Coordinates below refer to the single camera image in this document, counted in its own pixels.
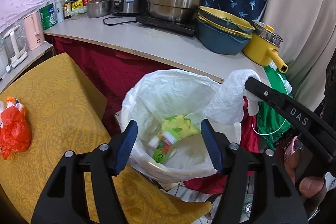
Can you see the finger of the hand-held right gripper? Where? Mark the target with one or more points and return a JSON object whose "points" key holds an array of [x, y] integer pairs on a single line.
{"points": [[283, 106]]}

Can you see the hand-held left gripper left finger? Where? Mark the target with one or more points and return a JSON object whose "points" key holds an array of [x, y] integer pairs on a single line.
{"points": [[128, 146]]}

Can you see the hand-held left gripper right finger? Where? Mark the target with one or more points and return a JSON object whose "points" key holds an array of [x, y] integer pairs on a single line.
{"points": [[212, 148]]}

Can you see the white waste bin with liner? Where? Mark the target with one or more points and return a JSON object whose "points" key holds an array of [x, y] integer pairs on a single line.
{"points": [[168, 98]]}

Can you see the orange plastic bag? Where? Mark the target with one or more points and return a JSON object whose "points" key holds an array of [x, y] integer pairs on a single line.
{"points": [[14, 132]]}

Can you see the orange blue snack wrapper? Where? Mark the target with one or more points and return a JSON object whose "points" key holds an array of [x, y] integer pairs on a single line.
{"points": [[11, 103]]}

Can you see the person's right hand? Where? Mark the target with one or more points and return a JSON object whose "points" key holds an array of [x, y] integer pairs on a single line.
{"points": [[312, 187]]}

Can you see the green plastic bag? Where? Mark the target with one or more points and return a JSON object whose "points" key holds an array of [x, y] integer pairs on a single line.
{"points": [[273, 113]]}

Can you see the pink plastic basket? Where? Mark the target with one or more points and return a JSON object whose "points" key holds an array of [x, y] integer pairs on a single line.
{"points": [[291, 151]]}

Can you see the green drink carton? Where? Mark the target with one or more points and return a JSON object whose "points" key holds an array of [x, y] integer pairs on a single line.
{"points": [[161, 153]]}

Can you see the yellow green wrapper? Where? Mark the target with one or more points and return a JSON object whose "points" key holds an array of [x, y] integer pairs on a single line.
{"points": [[178, 129]]}

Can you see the yellow saucepan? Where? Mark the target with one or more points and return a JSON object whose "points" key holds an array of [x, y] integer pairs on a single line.
{"points": [[258, 48]]}

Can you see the yellow patterned tablecloth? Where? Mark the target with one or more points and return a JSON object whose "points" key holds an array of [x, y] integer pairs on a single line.
{"points": [[65, 108]]}

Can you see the dark red cloth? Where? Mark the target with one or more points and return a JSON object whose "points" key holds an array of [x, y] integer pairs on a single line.
{"points": [[105, 66]]}

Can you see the large blue basin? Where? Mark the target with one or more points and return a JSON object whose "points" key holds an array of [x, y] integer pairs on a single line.
{"points": [[220, 41]]}

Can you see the beige curtain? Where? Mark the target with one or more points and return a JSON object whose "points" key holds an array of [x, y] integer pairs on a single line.
{"points": [[296, 3]]}

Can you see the blue bowl yellow inside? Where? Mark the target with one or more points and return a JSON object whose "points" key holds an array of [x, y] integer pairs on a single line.
{"points": [[210, 24], [223, 15]]}

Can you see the black induction cooktop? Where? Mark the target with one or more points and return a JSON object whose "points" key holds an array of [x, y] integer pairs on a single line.
{"points": [[168, 26]]}

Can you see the small steel bowl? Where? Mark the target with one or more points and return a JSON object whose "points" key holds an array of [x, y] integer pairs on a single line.
{"points": [[97, 8]]}

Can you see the clear food container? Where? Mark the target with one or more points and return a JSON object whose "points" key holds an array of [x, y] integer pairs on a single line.
{"points": [[78, 13]]}

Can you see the pink electric kettle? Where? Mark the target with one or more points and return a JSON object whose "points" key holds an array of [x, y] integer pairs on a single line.
{"points": [[32, 32]]}

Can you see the white bottle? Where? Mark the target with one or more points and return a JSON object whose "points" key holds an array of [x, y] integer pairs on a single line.
{"points": [[59, 12]]}

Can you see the yellow label jar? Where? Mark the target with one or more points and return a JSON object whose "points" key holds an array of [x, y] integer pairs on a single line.
{"points": [[77, 5]]}

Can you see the dark labelled sauce bottle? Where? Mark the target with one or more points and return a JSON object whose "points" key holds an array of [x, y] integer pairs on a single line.
{"points": [[67, 8]]}

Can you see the green white canister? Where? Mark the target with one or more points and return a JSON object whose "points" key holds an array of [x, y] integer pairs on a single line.
{"points": [[48, 16]]}

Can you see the white glass kettle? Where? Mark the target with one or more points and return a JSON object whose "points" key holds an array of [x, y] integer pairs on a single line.
{"points": [[14, 43]]}

